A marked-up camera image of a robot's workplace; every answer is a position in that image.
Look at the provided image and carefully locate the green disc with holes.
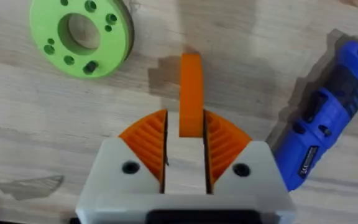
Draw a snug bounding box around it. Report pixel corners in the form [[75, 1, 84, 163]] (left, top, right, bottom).
[[29, 0, 135, 78]]

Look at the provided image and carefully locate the white orange right gripper left finger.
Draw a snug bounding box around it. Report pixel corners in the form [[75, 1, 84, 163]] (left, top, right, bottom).
[[78, 108, 168, 210]]

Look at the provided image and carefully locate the white orange right gripper right finger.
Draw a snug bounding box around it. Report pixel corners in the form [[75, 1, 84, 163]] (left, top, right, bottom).
[[202, 109, 293, 210]]

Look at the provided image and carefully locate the blue electric screwdriver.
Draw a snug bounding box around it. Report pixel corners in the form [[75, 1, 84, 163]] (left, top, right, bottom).
[[273, 40, 358, 192]]

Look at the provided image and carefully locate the orange ribbed wedge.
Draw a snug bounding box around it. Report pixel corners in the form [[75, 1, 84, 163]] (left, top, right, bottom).
[[178, 53, 204, 139]]

